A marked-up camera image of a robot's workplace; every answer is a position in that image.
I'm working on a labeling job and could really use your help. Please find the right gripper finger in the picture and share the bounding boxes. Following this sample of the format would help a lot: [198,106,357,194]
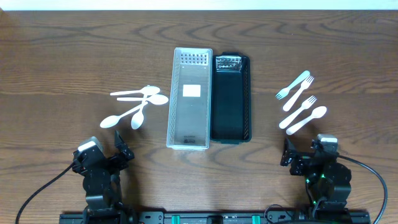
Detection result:
[280,138,295,167]
[312,134,338,156]

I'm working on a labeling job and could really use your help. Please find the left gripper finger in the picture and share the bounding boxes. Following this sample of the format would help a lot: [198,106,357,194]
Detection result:
[77,136,103,162]
[114,130,128,154]

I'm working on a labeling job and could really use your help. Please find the white fork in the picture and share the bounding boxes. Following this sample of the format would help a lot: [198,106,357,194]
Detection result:
[282,75,314,111]
[279,96,317,129]

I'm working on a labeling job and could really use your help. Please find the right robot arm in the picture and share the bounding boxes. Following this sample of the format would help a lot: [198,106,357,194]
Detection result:
[280,134,352,219]

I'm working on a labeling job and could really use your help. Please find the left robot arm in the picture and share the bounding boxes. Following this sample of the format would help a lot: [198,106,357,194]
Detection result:
[72,131,134,223]

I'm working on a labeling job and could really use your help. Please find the white spoon long left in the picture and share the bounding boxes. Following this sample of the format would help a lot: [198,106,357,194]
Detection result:
[99,102,147,128]

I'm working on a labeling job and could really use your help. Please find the white spoon top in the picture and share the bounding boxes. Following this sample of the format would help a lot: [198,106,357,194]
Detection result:
[110,85,160,96]

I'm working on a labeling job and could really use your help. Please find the pale green plastic fork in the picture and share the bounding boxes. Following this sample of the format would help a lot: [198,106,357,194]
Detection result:
[275,70,310,100]

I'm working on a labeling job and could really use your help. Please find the clear plastic basket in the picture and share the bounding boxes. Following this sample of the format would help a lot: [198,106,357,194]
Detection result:
[166,47,213,151]

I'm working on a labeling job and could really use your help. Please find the black plastic basket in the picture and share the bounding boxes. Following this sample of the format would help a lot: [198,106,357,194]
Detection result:
[210,52,252,144]

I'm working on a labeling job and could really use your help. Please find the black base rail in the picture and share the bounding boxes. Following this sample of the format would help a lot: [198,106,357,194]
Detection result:
[59,209,371,224]

